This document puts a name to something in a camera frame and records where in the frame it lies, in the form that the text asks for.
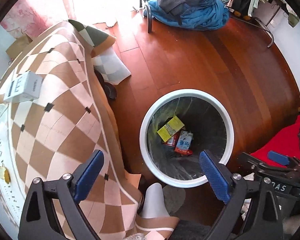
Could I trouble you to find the clear plastic wrap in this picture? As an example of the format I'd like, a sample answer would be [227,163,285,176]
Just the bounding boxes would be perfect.
[125,232,147,240]

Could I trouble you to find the white curved object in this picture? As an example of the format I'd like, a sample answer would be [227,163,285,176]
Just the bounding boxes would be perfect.
[140,183,170,219]

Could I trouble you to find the grey fuzzy slipper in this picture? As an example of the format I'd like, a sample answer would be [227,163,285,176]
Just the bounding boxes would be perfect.
[162,185,187,214]

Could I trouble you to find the pale fruit peel piece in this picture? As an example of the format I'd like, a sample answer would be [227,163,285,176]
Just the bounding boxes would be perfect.
[0,166,11,183]

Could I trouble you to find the crushed red can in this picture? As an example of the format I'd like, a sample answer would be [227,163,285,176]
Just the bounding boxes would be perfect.
[162,131,181,148]

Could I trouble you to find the brown paper bag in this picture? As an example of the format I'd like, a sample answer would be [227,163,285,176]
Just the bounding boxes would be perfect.
[5,34,33,58]

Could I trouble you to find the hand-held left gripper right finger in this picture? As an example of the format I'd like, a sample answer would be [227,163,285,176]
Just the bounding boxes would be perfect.
[199,149,283,240]

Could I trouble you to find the red cloth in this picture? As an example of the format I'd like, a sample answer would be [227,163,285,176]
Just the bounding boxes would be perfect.
[250,110,300,163]

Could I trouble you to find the pink floral curtain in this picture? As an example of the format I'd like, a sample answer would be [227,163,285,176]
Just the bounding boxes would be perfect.
[0,0,145,33]

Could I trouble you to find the yellow cardboard box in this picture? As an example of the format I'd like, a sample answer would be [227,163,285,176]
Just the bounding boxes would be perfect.
[157,116,185,142]

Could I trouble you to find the white and blue carton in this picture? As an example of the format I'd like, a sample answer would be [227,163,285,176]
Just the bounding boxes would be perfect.
[3,71,43,103]

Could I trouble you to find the cream cloth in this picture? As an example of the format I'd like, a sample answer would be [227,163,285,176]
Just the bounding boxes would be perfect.
[282,212,300,240]

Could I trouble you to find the checkered tablecloth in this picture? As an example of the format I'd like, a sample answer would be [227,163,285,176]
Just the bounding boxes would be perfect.
[0,19,180,240]

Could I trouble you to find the white round trash bin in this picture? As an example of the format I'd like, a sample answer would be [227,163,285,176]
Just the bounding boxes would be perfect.
[139,89,234,187]

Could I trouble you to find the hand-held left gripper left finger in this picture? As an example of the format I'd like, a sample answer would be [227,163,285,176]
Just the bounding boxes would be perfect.
[18,149,105,240]

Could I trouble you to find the black round object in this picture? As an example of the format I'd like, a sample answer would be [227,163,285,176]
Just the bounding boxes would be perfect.
[94,69,118,100]

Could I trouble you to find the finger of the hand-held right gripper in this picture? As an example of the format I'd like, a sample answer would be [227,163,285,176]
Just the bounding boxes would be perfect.
[238,152,300,178]
[268,151,300,168]

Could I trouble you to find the pile of dark blue clothes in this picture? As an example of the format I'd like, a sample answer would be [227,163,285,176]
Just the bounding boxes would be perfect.
[147,0,230,32]

